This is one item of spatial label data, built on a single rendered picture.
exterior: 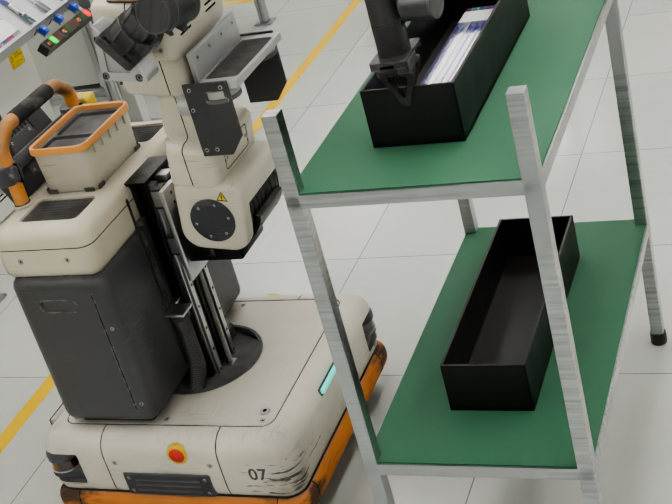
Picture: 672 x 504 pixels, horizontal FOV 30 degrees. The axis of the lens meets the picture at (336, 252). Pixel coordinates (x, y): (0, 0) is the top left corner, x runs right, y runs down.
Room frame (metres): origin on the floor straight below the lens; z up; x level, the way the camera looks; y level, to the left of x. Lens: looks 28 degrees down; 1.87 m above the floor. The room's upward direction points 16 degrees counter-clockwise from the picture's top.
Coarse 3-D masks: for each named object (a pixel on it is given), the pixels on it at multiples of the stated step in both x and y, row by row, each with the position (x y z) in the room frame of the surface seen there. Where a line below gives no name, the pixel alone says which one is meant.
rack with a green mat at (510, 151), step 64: (576, 0) 2.50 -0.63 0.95; (512, 64) 2.25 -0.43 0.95; (576, 64) 2.17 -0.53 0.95; (512, 128) 1.78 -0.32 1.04; (320, 192) 1.94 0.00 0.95; (384, 192) 1.88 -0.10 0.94; (448, 192) 1.83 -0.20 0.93; (512, 192) 1.79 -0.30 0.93; (640, 192) 2.55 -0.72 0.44; (320, 256) 1.96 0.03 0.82; (640, 256) 2.42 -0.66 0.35; (448, 320) 2.38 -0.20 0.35; (576, 320) 2.24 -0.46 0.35; (576, 384) 1.77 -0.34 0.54; (384, 448) 1.99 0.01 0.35; (448, 448) 1.93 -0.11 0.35; (512, 448) 1.88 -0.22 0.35; (576, 448) 1.78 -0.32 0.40
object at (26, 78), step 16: (0, 64) 4.61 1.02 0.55; (16, 64) 4.69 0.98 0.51; (32, 64) 4.78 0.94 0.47; (0, 80) 4.58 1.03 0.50; (16, 80) 4.66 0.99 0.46; (32, 80) 4.74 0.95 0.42; (0, 96) 4.55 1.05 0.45; (16, 96) 4.63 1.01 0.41; (0, 112) 4.52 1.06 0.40; (48, 112) 4.76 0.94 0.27; (0, 208) 4.33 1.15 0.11
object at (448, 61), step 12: (468, 12) 2.48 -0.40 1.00; (480, 12) 2.46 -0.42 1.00; (468, 24) 2.41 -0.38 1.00; (480, 24) 2.39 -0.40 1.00; (456, 36) 2.36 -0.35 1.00; (468, 36) 2.35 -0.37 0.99; (444, 48) 2.32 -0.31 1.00; (456, 48) 2.30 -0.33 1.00; (468, 48) 2.28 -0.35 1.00; (444, 60) 2.26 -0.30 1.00; (456, 60) 2.24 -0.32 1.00; (432, 72) 2.21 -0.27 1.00; (444, 72) 2.20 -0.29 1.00; (420, 84) 2.17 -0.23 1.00
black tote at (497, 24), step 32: (448, 0) 2.55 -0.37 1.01; (480, 0) 2.52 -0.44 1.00; (512, 0) 2.38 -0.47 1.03; (416, 32) 2.34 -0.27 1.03; (448, 32) 2.49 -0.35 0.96; (480, 32) 2.17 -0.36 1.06; (512, 32) 2.35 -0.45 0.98; (480, 64) 2.12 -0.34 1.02; (384, 96) 2.03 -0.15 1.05; (416, 96) 2.00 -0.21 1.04; (448, 96) 1.98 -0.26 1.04; (480, 96) 2.09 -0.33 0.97; (384, 128) 2.04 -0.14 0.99; (416, 128) 2.01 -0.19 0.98; (448, 128) 1.98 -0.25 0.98
